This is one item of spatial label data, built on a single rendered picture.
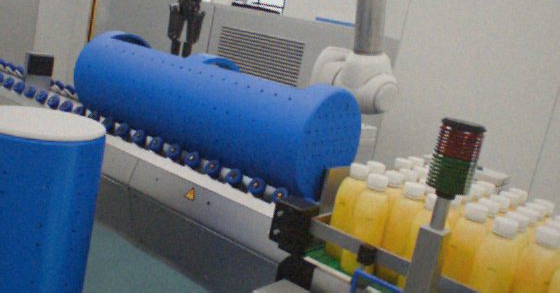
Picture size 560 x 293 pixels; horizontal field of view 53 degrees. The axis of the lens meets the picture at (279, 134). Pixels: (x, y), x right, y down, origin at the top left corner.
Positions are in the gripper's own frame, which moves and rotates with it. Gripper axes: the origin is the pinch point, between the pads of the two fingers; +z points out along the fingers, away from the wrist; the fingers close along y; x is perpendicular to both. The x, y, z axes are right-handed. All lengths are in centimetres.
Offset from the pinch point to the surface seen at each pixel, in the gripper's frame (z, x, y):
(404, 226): 19, 91, 21
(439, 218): 9, 104, 43
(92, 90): 15.9, -14.1, 19.1
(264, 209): 29, 55, 17
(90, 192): 31, 28, 46
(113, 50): 2.9, -10.9, 16.3
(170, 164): 28.4, 21.3, 16.7
